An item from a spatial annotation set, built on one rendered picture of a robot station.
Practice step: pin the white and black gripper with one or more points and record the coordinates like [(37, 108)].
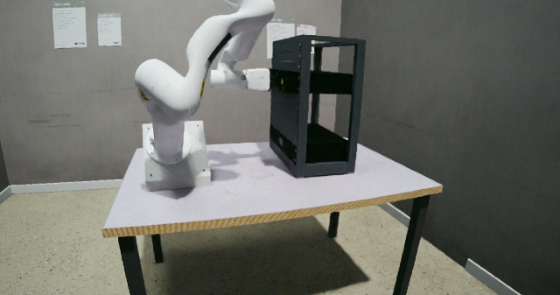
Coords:
[(259, 79)]

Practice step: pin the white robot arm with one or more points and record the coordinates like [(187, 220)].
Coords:
[(179, 98)]

